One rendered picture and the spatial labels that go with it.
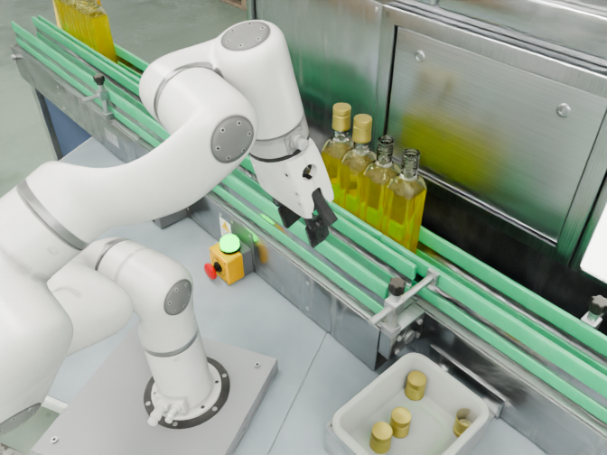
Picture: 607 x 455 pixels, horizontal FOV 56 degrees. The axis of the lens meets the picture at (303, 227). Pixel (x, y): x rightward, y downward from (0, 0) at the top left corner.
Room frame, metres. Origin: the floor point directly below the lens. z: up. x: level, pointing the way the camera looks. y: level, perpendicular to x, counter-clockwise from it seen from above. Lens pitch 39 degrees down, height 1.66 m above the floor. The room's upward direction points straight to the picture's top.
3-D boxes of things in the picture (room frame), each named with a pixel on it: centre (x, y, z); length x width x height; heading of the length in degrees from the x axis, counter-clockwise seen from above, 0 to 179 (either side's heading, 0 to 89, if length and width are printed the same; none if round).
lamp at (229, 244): (0.95, 0.16, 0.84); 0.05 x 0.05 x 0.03
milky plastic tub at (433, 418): (0.52, -0.18, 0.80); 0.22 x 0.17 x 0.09; 132
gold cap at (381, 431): (0.51, -0.13, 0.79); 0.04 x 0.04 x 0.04
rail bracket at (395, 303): (0.67, -0.17, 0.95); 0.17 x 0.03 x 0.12; 132
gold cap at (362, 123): (0.92, -0.11, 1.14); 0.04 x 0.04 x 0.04
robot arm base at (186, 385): (0.59, 0.22, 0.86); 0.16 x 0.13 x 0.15; 161
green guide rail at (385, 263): (1.39, 0.38, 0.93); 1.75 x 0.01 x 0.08; 42
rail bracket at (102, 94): (1.43, 0.57, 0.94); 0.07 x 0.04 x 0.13; 132
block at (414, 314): (0.68, -0.18, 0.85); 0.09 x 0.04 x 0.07; 132
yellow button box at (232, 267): (0.95, 0.17, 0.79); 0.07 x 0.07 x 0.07; 42
